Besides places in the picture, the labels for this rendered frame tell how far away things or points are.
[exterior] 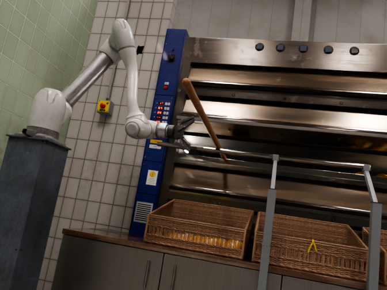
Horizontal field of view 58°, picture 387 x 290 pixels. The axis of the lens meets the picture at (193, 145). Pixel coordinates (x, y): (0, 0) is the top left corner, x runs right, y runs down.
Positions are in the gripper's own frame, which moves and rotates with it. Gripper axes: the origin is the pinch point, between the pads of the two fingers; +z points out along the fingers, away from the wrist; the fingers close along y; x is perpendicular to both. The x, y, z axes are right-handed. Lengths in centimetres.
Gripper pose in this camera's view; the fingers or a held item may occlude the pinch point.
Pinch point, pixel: (203, 134)
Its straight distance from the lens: 192.4
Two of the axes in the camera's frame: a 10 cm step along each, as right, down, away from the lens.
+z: 9.7, 1.1, -2.1
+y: -1.5, 9.7, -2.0
